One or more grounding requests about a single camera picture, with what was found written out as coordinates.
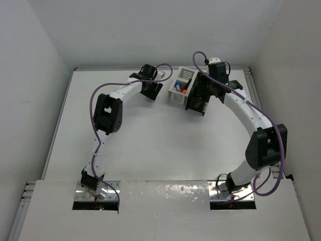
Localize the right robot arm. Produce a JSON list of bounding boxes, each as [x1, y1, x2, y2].
[[199, 59, 287, 196]]

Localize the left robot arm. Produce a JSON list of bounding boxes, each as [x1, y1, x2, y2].
[[81, 64, 165, 192]]

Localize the black slotted organizer container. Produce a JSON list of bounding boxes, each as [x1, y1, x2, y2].
[[185, 72, 210, 115]]

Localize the white slotted organizer container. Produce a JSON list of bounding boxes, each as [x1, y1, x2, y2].
[[168, 66, 198, 106]]

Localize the white front panel board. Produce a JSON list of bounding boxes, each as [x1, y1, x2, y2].
[[20, 179, 309, 240]]

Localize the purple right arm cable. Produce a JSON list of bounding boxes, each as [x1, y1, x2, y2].
[[192, 51, 286, 203]]

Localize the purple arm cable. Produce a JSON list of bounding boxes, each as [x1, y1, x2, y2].
[[192, 51, 286, 203], [90, 63, 174, 209]]

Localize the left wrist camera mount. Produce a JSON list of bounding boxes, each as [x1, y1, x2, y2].
[[155, 70, 165, 80]]

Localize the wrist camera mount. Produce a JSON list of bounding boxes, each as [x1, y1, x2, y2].
[[205, 57, 221, 65], [155, 70, 165, 80]]

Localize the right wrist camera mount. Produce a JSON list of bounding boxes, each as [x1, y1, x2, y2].
[[205, 57, 221, 65]]

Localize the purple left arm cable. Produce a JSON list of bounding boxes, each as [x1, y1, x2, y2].
[[90, 63, 174, 209]]

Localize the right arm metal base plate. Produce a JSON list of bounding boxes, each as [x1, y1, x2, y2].
[[208, 180, 254, 202]]

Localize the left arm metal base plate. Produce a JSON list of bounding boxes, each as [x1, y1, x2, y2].
[[74, 181, 120, 202]]

